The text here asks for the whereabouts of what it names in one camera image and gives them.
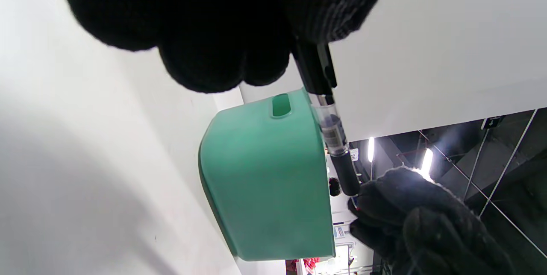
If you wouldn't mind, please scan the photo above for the person's left hand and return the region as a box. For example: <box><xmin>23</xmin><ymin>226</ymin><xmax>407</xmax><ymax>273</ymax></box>
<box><xmin>55</xmin><ymin>0</ymin><xmax>396</xmax><ymax>94</ymax></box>

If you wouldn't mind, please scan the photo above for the clear plastic pen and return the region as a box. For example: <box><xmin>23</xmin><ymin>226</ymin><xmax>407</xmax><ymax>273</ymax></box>
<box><xmin>293</xmin><ymin>42</ymin><xmax>362</xmax><ymax>196</ymax></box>

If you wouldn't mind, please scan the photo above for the white partition board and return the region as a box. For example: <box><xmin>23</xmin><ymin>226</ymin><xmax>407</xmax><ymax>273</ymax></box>
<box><xmin>239</xmin><ymin>0</ymin><xmax>547</xmax><ymax>143</ymax></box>

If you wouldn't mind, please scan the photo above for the green plastic bin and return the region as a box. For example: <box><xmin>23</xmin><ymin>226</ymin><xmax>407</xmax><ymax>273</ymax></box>
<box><xmin>198</xmin><ymin>87</ymin><xmax>336</xmax><ymax>262</ymax></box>

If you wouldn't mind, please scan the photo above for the person's right hand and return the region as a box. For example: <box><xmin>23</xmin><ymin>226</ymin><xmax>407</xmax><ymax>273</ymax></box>
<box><xmin>347</xmin><ymin>166</ymin><xmax>520</xmax><ymax>275</ymax></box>

